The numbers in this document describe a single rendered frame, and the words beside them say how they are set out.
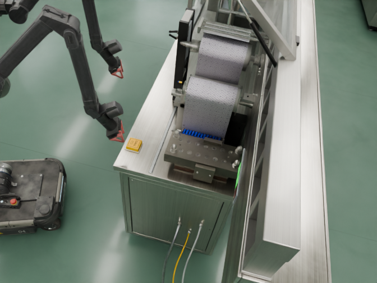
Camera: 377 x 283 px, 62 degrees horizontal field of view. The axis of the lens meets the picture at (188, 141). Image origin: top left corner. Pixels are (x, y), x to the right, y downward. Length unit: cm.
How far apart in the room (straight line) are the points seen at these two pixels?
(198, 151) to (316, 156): 63
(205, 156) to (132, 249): 110
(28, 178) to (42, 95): 121
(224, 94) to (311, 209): 71
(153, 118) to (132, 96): 150
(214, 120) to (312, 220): 77
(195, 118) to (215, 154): 21
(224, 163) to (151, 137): 47
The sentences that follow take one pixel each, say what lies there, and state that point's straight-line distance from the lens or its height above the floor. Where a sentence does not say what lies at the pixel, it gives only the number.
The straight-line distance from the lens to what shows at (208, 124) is 163.
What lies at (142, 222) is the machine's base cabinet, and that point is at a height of 33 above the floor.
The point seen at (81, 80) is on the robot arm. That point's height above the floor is 143.
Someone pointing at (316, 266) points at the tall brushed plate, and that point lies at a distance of 99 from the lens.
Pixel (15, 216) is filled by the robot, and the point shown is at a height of 24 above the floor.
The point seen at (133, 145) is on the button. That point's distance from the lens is 175.
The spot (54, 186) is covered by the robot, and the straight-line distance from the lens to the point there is 249.
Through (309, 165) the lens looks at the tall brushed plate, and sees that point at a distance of 117.
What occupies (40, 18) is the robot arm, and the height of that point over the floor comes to 169.
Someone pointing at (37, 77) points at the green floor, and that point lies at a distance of 378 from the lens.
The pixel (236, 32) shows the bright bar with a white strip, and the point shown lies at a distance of 169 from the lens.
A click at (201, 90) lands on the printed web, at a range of 152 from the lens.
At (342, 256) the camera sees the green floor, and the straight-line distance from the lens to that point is 282.
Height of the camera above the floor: 227
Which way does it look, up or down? 49 degrees down
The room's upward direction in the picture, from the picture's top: 9 degrees clockwise
